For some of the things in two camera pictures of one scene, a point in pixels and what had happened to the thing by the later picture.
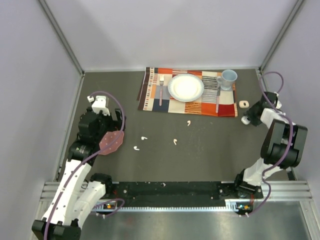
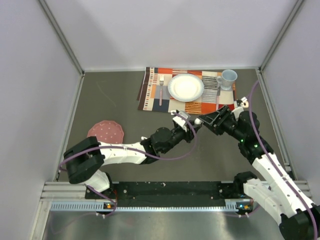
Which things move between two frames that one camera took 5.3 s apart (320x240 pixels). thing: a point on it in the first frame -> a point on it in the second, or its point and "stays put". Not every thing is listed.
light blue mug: (227, 79) stays put
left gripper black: (114, 125) -> (188, 134)
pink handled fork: (161, 83) stays put
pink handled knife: (218, 93) stays put
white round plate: (186, 87) stays put
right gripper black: (249, 113) -> (219, 117)
